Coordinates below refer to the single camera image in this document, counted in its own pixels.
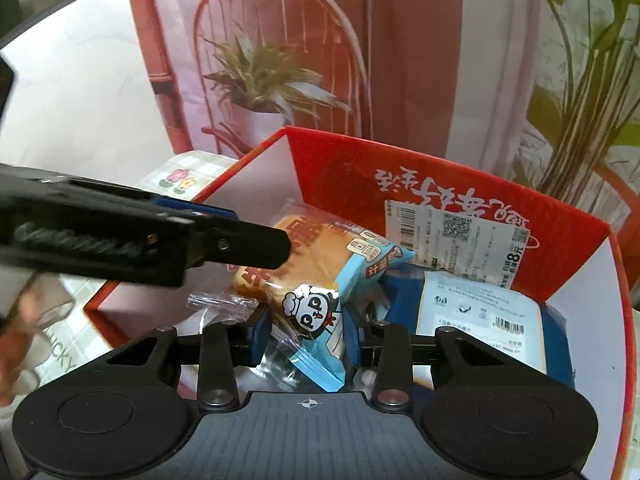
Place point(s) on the red cardboard box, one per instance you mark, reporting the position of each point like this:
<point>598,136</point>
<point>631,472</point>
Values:
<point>340,165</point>

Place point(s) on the person's left hand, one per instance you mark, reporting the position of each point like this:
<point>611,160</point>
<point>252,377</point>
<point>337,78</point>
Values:
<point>30,330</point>

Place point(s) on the blue packet with white label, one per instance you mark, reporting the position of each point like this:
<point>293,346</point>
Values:
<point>480,310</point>

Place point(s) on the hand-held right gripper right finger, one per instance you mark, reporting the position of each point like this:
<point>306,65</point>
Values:
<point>350,337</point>

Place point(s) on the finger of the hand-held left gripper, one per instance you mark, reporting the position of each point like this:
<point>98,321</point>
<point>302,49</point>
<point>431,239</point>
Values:
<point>197,208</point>
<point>245,245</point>

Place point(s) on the clear plastic bag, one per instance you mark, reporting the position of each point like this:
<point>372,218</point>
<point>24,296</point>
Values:
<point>220,305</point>

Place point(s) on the printed room scene backdrop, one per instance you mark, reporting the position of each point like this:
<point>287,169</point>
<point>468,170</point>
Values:
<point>400,60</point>

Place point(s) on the blue bread packet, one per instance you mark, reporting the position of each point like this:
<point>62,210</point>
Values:
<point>310,260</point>

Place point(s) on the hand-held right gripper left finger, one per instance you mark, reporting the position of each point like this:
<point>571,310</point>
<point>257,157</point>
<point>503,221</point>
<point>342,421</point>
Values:
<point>260,332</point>

